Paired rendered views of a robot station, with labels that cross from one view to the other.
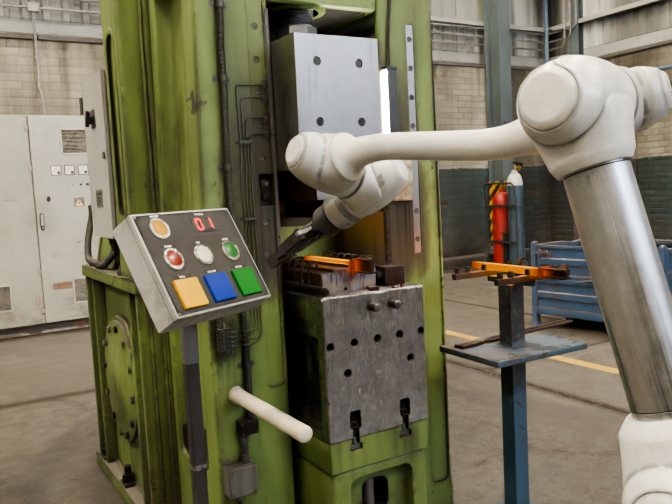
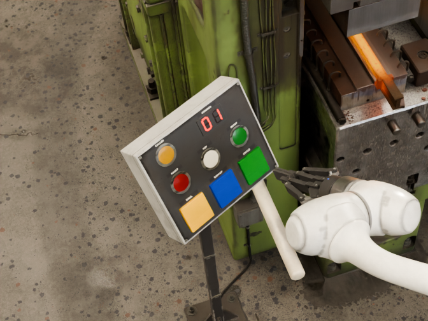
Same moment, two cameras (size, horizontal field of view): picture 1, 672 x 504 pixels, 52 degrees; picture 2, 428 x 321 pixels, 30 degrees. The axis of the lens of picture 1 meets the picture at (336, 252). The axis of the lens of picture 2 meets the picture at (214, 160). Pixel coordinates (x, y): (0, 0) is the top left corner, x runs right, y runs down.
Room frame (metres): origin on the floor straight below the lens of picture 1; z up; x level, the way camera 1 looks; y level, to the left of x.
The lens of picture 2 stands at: (0.60, -0.05, 2.68)
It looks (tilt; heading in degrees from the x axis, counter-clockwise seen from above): 53 degrees down; 18
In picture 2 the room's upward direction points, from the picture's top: 7 degrees counter-clockwise
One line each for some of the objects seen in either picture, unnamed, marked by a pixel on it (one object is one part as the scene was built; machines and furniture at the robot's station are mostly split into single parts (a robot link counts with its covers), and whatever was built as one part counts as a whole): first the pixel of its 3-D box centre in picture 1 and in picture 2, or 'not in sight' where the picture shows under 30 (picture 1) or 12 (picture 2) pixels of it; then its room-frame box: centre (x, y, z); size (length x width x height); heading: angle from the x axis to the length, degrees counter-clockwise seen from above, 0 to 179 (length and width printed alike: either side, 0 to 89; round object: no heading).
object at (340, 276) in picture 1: (316, 273); (343, 42); (2.31, 0.07, 0.96); 0.42 x 0.20 x 0.09; 31
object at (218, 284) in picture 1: (219, 287); (225, 188); (1.70, 0.30, 1.01); 0.07 x 0.05 x 0.07; 146
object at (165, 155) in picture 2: (159, 228); (165, 155); (1.67, 0.43, 1.16); 0.05 x 0.03 x 0.04; 121
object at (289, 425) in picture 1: (268, 413); (272, 216); (1.88, 0.21, 0.62); 0.44 x 0.05 x 0.05; 31
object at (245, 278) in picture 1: (245, 282); (253, 165); (1.79, 0.24, 1.01); 0.07 x 0.05 x 0.07; 146
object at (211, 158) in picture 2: (203, 254); (210, 158); (1.73, 0.33, 1.09); 0.05 x 0.03 x 0.04; 121
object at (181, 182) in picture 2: (174, 258); (180, 182); (1.65, 0.39, 1.09); 0.05 x 0.03 x 0.04; 121
